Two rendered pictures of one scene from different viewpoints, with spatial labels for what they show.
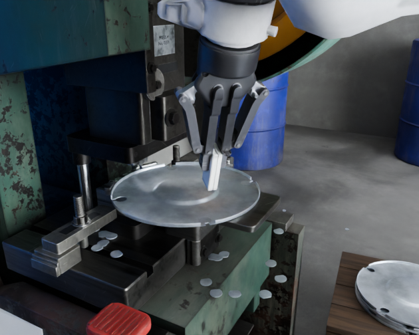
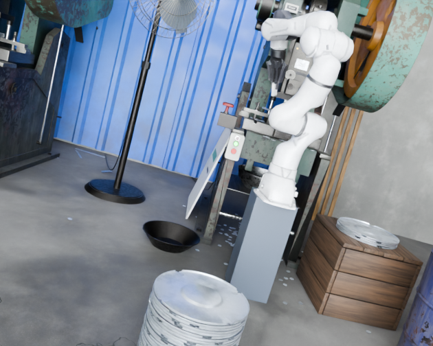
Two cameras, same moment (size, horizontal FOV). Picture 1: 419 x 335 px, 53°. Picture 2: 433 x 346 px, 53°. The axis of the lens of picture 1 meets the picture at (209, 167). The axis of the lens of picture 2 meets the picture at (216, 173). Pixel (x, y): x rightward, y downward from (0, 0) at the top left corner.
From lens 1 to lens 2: 205 cm
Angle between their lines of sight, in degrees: 58
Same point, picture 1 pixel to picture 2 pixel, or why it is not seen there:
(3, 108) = (264, 78)
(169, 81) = (300, 79)
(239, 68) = (273, 54)
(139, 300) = (247, 126)
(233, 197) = not seen: hidden behind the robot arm
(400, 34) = not seen: outside the picture
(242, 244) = not seen: hidden behind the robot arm
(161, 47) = (300, 66)
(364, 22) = (267, 36)
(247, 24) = (273, 42)
